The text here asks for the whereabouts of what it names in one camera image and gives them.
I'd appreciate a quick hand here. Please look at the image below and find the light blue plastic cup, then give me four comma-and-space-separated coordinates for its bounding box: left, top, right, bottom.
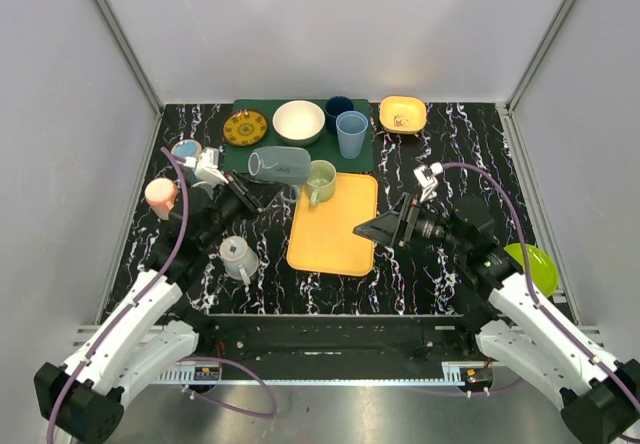
336, 110, 369, 159

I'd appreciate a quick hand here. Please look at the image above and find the pink mug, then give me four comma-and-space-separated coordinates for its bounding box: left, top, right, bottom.
144, 177, 178, 220

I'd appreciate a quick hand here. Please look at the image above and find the white bowl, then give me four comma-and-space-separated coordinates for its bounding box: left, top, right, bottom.
272, 100, 325, 147

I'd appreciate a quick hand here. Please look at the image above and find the dark green mat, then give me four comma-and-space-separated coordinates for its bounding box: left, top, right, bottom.
221, 99, 374, 174

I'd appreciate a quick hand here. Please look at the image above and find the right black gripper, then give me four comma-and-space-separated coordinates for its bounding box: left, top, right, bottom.
354, 192, 469, 255

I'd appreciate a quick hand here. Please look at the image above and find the aluminium frame post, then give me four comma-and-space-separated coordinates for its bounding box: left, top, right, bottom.
505, 0, 578, 112
91, 0, 164, 114

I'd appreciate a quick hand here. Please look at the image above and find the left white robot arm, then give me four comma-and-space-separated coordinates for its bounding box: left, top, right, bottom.
34, 173, 282, 443

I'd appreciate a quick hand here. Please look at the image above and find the dark blue cup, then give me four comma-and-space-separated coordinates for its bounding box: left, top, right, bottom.
324, 96, 354, 135

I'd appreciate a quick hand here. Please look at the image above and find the yellow patterned plate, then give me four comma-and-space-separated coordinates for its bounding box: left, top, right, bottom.
222, 109, 269, 147

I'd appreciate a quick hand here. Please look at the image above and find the orange plastic tray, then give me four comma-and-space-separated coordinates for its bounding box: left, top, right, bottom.
287, 173, 378, 277

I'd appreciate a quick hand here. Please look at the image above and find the sage green mug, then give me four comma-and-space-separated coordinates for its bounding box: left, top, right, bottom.
304, 160, 337, 207

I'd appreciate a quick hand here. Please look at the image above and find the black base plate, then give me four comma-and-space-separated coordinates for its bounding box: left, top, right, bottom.
196, 315, 486, 383

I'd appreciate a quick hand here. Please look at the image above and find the blue mug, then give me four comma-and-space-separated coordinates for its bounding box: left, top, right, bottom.
171, 139, 202, 160

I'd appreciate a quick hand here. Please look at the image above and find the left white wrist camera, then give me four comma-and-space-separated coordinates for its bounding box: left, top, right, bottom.
182, 147, 228, 187

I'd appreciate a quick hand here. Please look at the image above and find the right aluminium frame post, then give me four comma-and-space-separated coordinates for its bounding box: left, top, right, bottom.
505, 0, 578, 112

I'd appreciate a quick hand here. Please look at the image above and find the lime green plate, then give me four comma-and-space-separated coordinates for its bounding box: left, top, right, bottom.
504, 242, 559, 298

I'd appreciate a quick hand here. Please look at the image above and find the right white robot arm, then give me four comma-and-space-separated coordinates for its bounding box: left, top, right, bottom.
353, 194, 639, 443

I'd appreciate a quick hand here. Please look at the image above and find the left aluminium frame post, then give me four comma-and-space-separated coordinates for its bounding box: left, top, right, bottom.
91, 0, 164, 114

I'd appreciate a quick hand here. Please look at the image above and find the white grey mug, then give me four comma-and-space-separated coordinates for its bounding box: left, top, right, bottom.
219, 236, 259, 285

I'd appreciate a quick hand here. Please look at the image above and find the grey faceted mug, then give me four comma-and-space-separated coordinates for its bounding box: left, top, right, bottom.
247, 146, 311, 204

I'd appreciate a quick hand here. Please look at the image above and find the yellow square bowl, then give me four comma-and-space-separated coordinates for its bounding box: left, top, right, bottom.
379, 96, 428, 134

